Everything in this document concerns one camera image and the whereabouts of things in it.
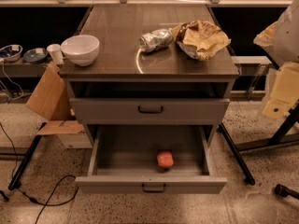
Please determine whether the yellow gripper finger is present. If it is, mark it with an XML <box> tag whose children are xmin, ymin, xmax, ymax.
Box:
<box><xmin>253</xmin><ymin>21</ymin><xmax>277</xmax><ymax>47</ymax></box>
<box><xmin>262</xmin><ymin>62</ymin><xmax>299</xmax><ymax>119</ymax></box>

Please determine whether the red apple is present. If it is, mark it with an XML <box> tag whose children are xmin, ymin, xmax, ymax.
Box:
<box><xmin>157</xmin><ymin>151</ymin><xmax>174</xmax><ymax>169</ymax></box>

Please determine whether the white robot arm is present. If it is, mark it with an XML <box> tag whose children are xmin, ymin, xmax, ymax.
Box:
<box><xmin>253</xmin><ymin>0</ymin><xmax>299</xmax><ymax>119</ymax></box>

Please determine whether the grey drawer cabinet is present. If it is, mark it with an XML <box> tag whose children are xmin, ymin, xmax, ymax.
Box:
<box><xmin>60</xmin><ymin>4</ymin><xmax>238</xmax><ymax>141</ymax></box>

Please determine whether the open grey middle drawer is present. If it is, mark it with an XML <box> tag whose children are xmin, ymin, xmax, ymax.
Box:
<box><xmin>76</xmin><ymin>125</ymin><xmax>227</xmax><ymax>194</ymax></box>

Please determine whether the closed grey upper drawer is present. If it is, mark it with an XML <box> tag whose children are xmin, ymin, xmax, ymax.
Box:
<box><xmin>70</xmin><ymin>98</ymin><xmax>229</xmax><ymax>125</ymax></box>

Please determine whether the crumpled yellow chip bag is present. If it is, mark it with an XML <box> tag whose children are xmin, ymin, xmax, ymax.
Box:
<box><xmin>170</xmin><ymin>21</ymin><xmax>231</xmax><ymax>61</ymax></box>

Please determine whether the black table leg right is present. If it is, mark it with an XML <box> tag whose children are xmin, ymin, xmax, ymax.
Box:
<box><xmin>219</xmin><ymin>123</ymin><xmax>255</xmax><ymax>186</ymax></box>

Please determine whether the black table leg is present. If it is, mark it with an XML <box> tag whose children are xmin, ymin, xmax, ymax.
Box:
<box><xmin>219</xmin><ymin>123</ymin><xmax>255</xmax><ymax>186</ymax></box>
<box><xmin>8</xmin><ymin>134</ymin><xmax>41</xmax><ymax>190</ymax></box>

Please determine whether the black caster wheel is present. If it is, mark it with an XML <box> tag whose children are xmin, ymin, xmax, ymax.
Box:
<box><xmin>275</xmin><ymin>184</ymin><xmax>299</xmax><ymax>200</ymax></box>

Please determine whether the crushed silver can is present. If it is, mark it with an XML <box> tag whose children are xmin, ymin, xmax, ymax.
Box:
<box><xmin>138</xmin><ymin>29</ymin><xmax>173</xmax><ymax>53</ymax></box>

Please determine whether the white bowl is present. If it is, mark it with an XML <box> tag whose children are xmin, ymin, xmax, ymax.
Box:
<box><xmin>61</xmin><ymin>35</ymin><xmax>100</xmax><ymax>66</ymax></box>

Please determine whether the white paper cup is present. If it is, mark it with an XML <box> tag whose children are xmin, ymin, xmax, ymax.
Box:
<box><xmin>47</xmin><ymin>44</ymin><xmax>64</xmax><ymax>64</ymax></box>

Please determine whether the brown cardboard box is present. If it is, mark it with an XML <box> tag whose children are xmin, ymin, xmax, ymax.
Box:
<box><xmin>26</xmin><ymin>62</ymin><xmax>93</xmax><ymax>148</ymax></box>

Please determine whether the small blue dish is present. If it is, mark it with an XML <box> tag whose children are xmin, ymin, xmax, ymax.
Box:
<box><xmin>23</xmin><ymin>48</ymin><xmax>48</xmax><ymax>64</ymax></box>

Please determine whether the blue patterned bowl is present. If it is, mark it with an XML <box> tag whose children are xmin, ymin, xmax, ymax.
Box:
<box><xmin>0</xmin><ymin>45</ymin><xmax>22</xmax><ymax>63</ymax></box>

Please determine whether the black table leg left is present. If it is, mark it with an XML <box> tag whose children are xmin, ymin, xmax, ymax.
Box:
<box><xmin>8</xmin><ymin>134</ymin><xmax>41</xmax><ymax>190</ymax></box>

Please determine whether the black floor cable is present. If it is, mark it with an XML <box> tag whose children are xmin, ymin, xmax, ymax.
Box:
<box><xmin>0</xmin><ymin>121</ymin><xmax>79</xmax><ymax>224</ymax></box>

